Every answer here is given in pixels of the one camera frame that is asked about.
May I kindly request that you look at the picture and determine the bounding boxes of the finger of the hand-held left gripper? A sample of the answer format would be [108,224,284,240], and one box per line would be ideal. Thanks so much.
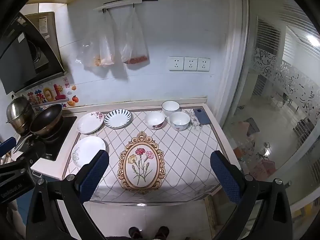
[0,137,17,157]

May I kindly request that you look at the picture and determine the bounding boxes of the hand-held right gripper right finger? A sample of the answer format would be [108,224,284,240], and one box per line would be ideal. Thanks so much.
[210,151,293,240]

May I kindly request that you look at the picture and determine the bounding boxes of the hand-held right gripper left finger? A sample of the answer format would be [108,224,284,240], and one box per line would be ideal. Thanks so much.
[26,149,110,240]

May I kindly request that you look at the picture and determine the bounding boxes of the clear blue glass bowl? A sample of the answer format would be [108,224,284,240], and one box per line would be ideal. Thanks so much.
[169,111,191,131]

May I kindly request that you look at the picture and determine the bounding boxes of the large white plate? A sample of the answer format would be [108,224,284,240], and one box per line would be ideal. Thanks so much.
[72,136,106,168]

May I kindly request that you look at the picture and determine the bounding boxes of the stainless steel pot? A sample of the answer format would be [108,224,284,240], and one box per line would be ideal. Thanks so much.
[5,95,34,134]

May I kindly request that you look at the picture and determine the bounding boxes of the dark frying pan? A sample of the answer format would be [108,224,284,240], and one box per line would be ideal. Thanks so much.
[13,104,63,154]

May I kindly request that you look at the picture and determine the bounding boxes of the black induction cooktop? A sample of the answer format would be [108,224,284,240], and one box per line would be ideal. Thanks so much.
[15,116,78,160]

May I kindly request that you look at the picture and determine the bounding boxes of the pink floral plate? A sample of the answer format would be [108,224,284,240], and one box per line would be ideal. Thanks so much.
[76,112,105,134]

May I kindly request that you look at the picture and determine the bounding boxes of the printed diamond pattern table mat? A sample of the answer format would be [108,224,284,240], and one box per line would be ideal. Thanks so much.
[61,107,223,204]

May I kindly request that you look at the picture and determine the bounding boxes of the blue smartphone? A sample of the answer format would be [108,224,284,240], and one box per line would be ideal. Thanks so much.
[193,108,213,125]

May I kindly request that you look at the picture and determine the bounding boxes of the person's left shoe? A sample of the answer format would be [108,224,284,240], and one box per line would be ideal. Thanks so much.
[129,227,143,239]

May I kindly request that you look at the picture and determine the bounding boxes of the person's shoe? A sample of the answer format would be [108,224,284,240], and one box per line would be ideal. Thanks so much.
[129,227,143,239]
[155,226,170,239]

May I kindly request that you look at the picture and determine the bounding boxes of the person's right shoe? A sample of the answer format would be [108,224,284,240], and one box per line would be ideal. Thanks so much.
[155,226,170,239]

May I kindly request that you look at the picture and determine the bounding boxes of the black range hood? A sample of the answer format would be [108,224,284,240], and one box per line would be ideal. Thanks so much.
[0,11,67,95]

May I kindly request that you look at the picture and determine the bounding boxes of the glass sliding door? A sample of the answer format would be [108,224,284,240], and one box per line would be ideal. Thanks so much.
[222,0,320,205]

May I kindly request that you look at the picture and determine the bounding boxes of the white bowl dark rim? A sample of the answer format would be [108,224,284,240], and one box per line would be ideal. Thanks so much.
[161,101,180,117]

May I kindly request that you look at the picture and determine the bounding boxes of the empty clear plastic bag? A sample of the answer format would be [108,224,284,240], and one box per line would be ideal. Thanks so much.
[75,30,102,68]

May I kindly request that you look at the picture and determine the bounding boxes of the plastic bag with orange contents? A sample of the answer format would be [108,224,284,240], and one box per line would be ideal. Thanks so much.
[99,10,116,67]

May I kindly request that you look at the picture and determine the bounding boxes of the plastic bag with red contents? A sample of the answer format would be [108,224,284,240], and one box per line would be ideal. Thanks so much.
[119,6,150,65]

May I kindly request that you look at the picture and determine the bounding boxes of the group of colourful wall stickers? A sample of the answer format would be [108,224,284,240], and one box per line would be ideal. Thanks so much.
[15,77,79,113]

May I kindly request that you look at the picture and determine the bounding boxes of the white wall socket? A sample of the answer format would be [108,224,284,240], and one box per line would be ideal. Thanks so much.
[169,57,185,71]
[197,58,211,72]
[184,57,198,71]

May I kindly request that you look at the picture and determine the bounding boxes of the wall hanging rail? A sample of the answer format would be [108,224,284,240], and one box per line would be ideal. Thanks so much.
[94,0,158,13]

